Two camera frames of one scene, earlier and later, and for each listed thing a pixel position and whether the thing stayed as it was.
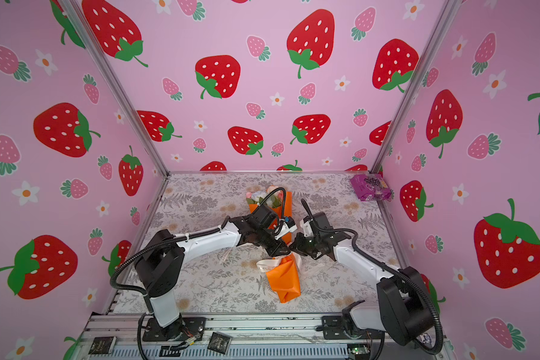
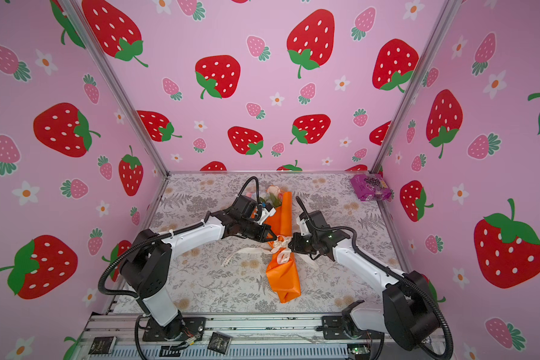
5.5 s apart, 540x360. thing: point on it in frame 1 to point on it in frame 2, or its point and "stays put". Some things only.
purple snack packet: (371, 187) stays put
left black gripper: (276, 250) to (262, 236)
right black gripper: (297, 244) stays put
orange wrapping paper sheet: (285, 277) stays put
